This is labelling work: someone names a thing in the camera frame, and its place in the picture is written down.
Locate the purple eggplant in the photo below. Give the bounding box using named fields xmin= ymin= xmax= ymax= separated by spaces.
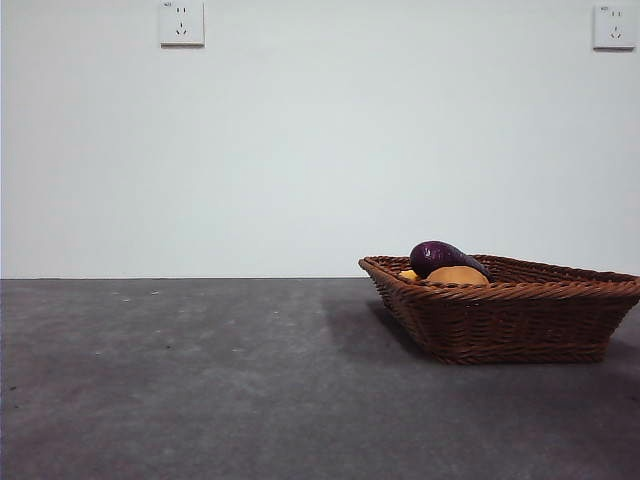
xmin=409 ymin=240 xmax=496 ymax=282

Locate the brown potato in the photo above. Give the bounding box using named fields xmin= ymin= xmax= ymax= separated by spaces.
xmin=425 ymin=265 xmax=491 ymax=288

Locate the brown wicker basket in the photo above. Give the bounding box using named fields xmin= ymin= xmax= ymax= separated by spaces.
xmin=358 ymin=254 xmax=640 ymax=366

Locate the white wall socket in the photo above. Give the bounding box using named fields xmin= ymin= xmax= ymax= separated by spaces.
xmin=592 ymin=4 xmax=631 ymax=51
xmin=159 ymin=0 xmax=206 ymax=49

